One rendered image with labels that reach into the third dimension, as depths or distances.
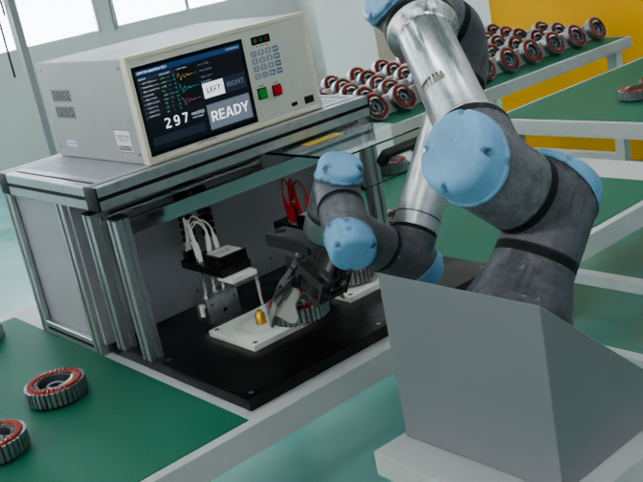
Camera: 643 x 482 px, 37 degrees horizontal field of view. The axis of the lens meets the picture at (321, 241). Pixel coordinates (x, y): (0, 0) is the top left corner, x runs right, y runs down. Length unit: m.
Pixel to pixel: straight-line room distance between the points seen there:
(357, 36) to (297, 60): 3.87
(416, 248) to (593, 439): 0.41
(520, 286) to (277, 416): 0.51
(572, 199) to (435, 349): 0.27
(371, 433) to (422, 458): 1.62
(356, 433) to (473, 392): 1.74
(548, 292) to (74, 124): 1.14
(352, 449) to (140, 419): 1.35
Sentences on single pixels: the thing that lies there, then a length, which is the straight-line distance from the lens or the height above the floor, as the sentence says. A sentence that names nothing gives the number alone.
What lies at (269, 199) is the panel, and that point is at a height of 0.93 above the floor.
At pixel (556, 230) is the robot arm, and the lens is 1.32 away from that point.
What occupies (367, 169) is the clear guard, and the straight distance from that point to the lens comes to 1.83.
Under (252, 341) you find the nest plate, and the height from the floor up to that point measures 0.78.
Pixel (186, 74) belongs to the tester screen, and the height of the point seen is 1.26.
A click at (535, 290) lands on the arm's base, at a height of 0.98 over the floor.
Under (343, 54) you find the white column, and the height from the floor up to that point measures 0.72.
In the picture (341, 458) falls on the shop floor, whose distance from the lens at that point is 2.93.
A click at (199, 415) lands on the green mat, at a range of 1.66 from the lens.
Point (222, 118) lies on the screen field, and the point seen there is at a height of 1.16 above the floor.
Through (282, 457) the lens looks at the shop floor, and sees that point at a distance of 3.00.
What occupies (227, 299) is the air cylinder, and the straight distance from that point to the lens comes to 1.97.
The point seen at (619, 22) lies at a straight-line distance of 5.35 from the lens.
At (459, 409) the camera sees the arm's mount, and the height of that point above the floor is 0.83.
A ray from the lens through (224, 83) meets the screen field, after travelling 1.94.
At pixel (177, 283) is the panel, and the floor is 0.83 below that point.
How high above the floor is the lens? 1.47
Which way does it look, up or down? 18 degrees down
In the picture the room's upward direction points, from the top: 11 degrees counter-clockwise
